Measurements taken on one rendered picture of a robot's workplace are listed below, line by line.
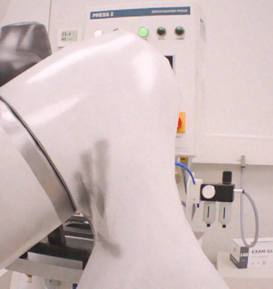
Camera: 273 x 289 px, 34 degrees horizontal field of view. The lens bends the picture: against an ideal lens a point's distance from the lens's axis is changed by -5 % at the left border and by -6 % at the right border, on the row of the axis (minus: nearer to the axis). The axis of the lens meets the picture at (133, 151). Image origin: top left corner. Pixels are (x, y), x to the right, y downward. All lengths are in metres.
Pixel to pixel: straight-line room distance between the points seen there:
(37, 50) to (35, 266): 0.40
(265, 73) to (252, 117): 0.16
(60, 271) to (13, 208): 0.57
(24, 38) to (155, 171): 0.43
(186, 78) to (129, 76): 0.90
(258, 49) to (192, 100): 0.53
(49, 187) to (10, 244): 0.05
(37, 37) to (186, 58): 0.58
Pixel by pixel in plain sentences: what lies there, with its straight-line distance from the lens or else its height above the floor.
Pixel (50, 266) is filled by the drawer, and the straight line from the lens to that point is 0.87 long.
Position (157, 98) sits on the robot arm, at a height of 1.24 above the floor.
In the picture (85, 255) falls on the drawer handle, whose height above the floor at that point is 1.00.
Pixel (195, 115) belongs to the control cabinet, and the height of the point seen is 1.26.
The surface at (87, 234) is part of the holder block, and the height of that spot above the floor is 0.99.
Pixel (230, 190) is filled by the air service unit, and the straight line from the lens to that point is 1.18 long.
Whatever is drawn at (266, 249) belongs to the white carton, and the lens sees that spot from 1.48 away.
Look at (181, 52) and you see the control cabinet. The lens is 1.22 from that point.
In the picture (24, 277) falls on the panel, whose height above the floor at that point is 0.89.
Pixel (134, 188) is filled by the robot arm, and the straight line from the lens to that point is 0.30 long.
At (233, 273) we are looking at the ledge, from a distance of 1.42.
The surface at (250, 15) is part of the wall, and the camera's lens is 1.69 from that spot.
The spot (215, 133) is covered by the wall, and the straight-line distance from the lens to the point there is 1.63.
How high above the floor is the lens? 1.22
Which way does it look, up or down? 3 degrees down
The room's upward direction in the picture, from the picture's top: 2 degrees clockwise
